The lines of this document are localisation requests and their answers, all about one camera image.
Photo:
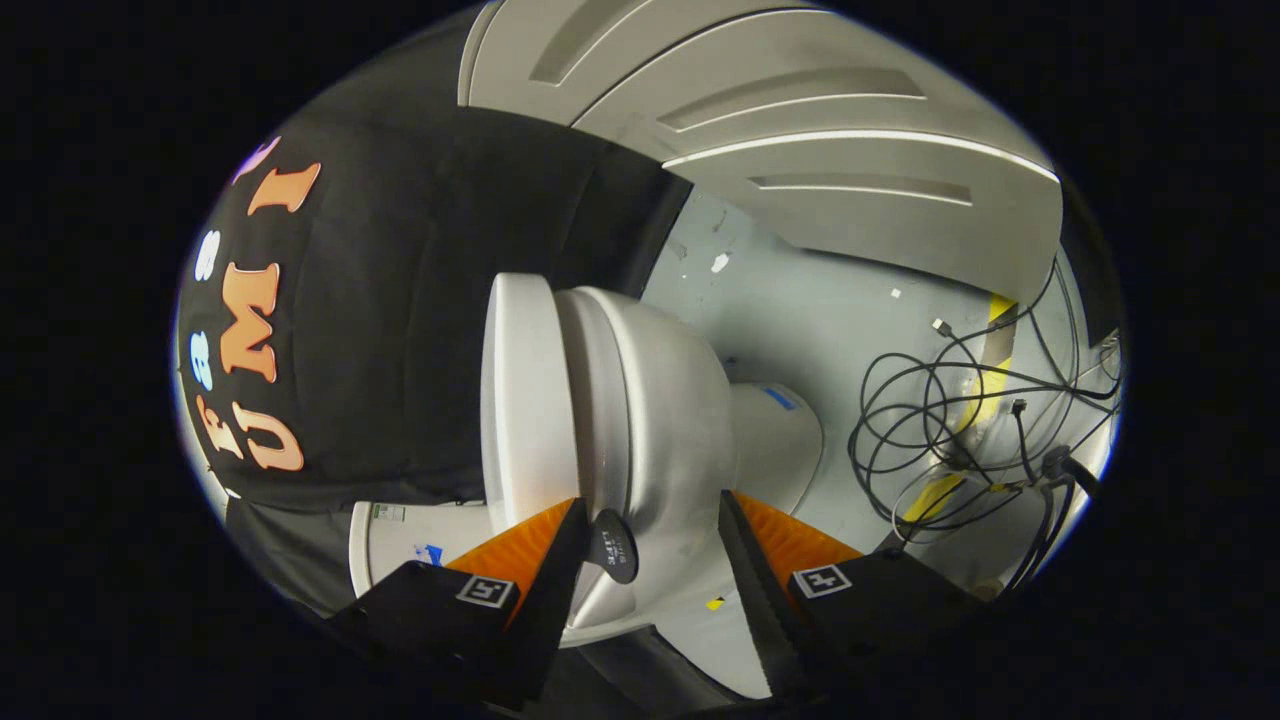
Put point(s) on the black backdrop cloth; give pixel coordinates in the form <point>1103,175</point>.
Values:
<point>420,300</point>

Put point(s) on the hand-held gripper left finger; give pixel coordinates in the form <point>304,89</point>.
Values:
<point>560,590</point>

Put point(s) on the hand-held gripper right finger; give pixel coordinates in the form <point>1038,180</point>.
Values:
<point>765,600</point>

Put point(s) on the white panelled cabinet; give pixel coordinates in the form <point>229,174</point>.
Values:
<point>850,160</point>

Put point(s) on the white ceramic toilet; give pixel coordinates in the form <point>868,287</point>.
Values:
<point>670,420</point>

